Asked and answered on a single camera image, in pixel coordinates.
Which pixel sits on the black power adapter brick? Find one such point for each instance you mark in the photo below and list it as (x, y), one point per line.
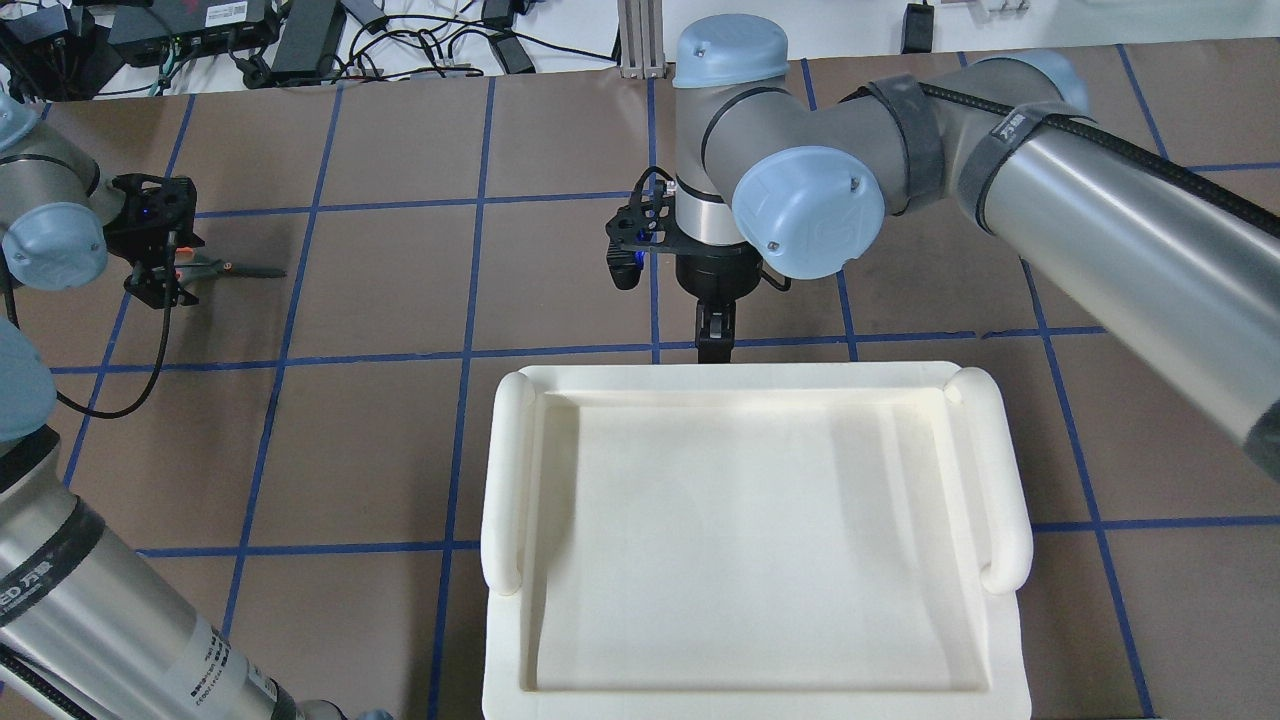
(917, 30)

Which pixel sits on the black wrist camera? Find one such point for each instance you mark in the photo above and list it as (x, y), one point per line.
(638, 226)

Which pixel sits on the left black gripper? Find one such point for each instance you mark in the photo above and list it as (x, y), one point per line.
(157, 283)

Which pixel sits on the aluminium frame post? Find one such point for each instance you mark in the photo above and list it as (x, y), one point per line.
(640, 38)

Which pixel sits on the white foam tray box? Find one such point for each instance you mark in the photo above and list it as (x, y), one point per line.
(755, 541)

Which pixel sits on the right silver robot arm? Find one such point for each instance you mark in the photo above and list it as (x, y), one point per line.
(1182, 271)

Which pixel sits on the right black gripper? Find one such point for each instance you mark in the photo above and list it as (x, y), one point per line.
(714, 272)

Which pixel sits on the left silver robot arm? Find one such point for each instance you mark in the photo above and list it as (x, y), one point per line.
(90, 630)

